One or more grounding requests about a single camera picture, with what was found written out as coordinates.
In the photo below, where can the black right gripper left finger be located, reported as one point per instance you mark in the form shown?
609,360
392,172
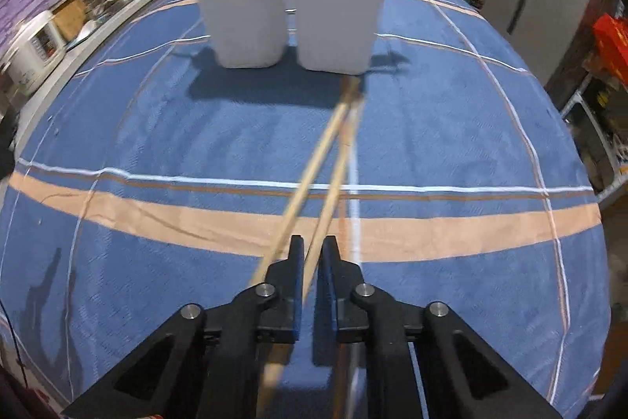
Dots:
204,362

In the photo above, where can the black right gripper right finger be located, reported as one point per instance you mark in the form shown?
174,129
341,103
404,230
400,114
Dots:
422,362

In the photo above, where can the blue plaid tablecloth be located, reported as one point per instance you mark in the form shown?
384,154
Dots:
157,178

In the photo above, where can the white two-compartment utensil holder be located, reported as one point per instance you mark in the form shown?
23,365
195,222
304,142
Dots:
334,36

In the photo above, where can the white metal storage shelf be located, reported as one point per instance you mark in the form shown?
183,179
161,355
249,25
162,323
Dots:
596,115

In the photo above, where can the white rice cooker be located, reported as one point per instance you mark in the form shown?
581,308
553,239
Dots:
34,52

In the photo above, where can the red plastic bag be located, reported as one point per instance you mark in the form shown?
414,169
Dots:
611,35

